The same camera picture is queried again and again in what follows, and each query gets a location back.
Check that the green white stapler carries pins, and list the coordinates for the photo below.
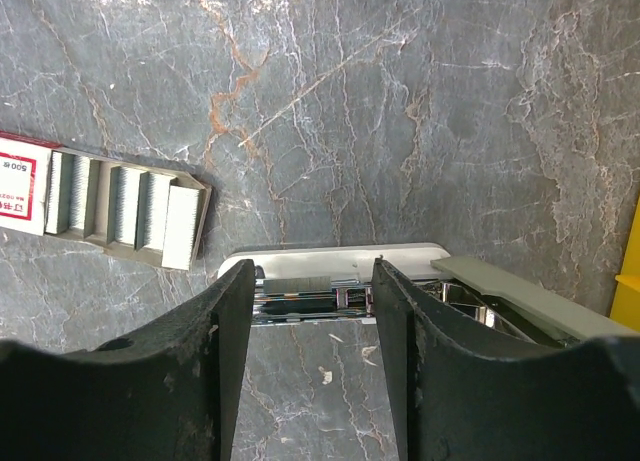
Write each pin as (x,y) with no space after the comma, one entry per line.
(493,297)

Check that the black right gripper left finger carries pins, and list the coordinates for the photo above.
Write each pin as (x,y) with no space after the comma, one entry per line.
(168,390)

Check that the red white staple box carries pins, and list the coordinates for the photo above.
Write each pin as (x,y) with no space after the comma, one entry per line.
(131,211)

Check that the yellow plastic tray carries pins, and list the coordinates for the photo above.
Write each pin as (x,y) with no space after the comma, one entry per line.
(625,308)

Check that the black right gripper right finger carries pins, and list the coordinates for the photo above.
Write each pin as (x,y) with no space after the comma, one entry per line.
(459,390)

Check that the silver staple strip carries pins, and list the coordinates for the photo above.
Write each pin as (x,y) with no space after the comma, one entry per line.
(296,286)

